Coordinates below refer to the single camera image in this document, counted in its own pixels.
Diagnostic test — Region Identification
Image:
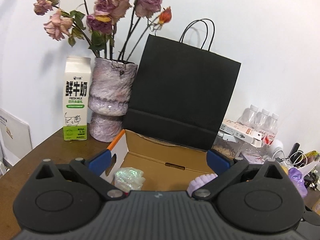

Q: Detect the iridescent plastic wrap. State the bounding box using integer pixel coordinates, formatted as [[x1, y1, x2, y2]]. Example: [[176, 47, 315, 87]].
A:
[[114, 167, 145, 193]]

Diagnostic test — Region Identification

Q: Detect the clear plastic food container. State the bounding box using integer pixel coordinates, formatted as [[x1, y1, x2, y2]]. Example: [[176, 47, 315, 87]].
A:
[[213, 131, 244, 159]]

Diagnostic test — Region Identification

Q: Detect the white flat carton box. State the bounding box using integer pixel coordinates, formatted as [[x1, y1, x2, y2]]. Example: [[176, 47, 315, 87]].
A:
[[220, 119, 262, 148]]

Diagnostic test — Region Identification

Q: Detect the red cardboard pumpkin box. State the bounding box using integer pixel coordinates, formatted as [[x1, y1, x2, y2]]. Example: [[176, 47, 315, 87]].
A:
[[100, 129, 214, 191]]

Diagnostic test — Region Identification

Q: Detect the water bottle left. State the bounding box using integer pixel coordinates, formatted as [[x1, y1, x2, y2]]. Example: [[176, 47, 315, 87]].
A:
[[237, 105, 259, 129]]

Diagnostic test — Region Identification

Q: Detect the water bottle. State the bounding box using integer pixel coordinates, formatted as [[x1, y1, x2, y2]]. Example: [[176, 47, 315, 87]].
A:
[[261, 113, 279, 145], [237, 105, 259, 129], [251, 108, 270, 132]]

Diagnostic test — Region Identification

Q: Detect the water bottle middle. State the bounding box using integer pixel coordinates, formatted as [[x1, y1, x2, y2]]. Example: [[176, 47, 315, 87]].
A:
[[251, 108, 270, 132]]

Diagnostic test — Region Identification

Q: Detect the small white round fan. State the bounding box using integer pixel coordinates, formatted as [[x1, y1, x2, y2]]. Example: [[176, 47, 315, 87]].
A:
[[267, 139, 284, 159]]

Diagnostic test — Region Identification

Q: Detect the water bottle right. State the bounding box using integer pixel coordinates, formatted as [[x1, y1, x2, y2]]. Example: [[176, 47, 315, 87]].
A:
[[261, 113, 279, 145]]

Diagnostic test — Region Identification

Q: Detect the black paper shopping bag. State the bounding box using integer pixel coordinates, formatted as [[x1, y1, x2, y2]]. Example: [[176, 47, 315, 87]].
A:
[[121, 18, 242, 152]]

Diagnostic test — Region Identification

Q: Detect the purple textured vase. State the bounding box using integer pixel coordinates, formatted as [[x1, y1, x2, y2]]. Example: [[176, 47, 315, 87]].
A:
[[88, 58, 138, 142]]

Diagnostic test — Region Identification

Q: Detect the colourful snack packet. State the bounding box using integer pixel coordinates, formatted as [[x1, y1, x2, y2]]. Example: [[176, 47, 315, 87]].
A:
[[305, 150, 319, 163]]

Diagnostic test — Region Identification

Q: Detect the white green milk carton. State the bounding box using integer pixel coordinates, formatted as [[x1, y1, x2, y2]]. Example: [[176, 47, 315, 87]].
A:
[[62, 56, 91, 141]]

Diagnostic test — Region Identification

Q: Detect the dried pink rose bouquet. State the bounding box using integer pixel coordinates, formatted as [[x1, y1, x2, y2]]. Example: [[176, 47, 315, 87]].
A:
[[33, 0, 172, 62]]

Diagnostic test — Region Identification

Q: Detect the white charging cable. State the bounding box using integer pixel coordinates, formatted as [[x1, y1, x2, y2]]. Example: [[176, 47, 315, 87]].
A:
[[285, 149, 308, 170]]

